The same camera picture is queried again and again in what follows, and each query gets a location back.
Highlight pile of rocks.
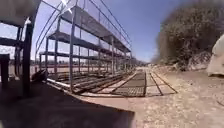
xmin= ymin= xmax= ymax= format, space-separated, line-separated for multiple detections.
xmin=173 ymin=50 xmax=213 ymax=72

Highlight dark metal post structure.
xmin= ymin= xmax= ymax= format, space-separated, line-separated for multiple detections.
xmin=0 ymin=0 xmax=42 ymax=98

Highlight dry bushes on slope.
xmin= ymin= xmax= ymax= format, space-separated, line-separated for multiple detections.
xmin=151 ymin=3 xmax=224 ymax=69

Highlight brown dirt ground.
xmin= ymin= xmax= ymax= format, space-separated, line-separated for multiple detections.
xmin=0 ymin=65 xmax=224 ymax=128

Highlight metal frame rack structure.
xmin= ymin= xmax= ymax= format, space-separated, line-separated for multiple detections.
xmin=34 ymin=0 xmax=134 ymax=94

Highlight pale large boulder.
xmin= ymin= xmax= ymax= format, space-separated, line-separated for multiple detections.
xmin=205 ymin=33 xmax=224 ymax=78

